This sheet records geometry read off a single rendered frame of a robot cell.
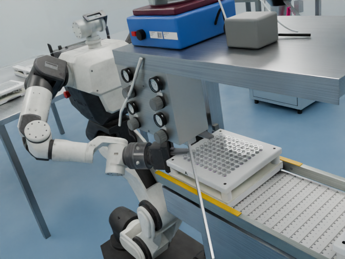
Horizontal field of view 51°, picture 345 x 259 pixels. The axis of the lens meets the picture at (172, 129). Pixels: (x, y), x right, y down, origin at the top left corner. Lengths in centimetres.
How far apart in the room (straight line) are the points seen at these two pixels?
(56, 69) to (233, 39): 77
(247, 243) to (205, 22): 55
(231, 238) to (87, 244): 159
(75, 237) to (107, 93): 136
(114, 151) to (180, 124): 37
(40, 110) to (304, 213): 87
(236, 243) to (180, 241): 105
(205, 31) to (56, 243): 199
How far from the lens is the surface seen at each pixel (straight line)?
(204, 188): 103
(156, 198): 152
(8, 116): 228
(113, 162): 119
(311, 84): 58
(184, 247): 199
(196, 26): 86
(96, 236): 250
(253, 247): 95
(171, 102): 85
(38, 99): 129
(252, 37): 74
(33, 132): 120
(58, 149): 120
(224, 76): 69
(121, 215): 200
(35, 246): 265
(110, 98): 144
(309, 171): 108
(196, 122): 91
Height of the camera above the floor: 154
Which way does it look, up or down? 25 degrees down
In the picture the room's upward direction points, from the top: 11 degrees counter-clockwise
